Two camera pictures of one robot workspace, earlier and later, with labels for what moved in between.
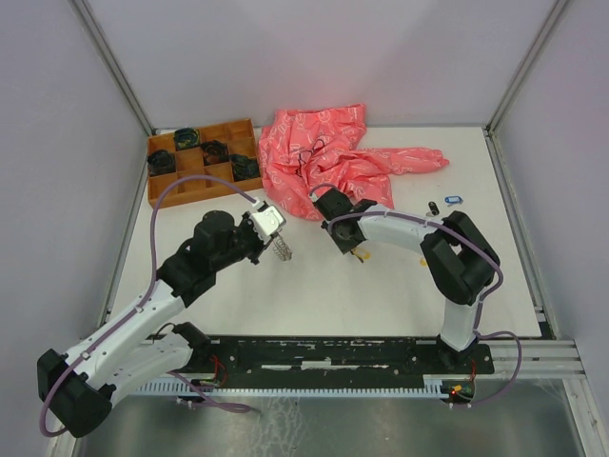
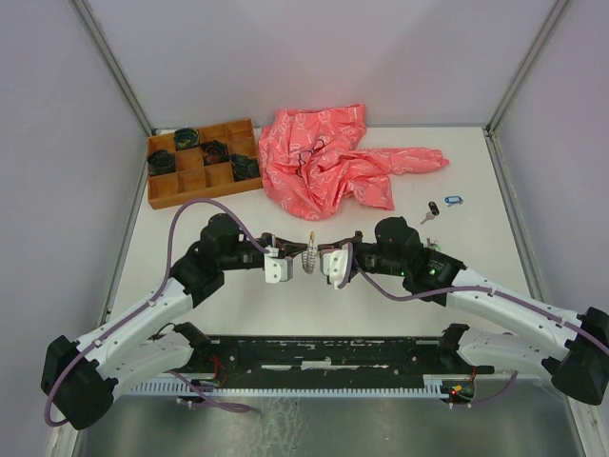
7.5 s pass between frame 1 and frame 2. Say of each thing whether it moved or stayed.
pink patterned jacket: stayed
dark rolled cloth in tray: stayed
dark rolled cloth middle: stayed
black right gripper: moved
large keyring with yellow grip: moved
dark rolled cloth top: stayed
